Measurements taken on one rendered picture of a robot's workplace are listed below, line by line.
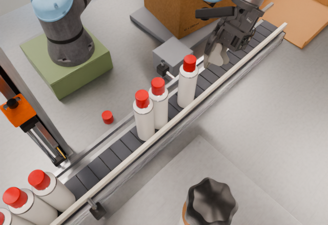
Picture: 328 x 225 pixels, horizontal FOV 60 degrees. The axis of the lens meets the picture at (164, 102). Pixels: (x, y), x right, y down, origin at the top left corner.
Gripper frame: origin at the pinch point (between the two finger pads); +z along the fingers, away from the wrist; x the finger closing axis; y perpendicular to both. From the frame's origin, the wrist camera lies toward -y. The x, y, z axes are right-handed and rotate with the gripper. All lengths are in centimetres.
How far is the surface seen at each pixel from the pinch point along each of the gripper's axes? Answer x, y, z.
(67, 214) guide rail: -42, 4, 34
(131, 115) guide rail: -20.7, -3.4, 16.2
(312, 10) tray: 66, 4, -19
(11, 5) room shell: 51, -210, 86
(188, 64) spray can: -12.4, 1.3, -2.4
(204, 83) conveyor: 7.5, 0.1, 9.3
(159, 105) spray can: -18.9, 2.2, 8.5
